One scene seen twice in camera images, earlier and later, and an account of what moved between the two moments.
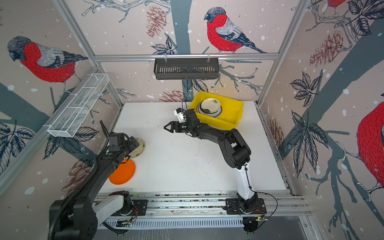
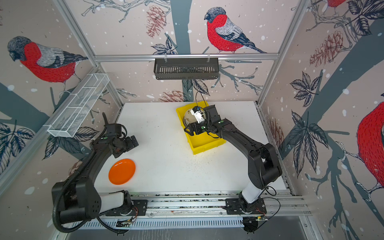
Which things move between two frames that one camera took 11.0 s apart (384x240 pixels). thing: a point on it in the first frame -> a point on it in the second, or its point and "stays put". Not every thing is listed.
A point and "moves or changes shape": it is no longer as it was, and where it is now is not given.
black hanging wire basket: (186, 69) stays put
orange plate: (123, 173) stays put
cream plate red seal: (139, 150) moves or changes shape
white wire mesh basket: (76, 113) stays put
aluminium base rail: (208, 211) stays put
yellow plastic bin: (216, 110) -> (201, 142)
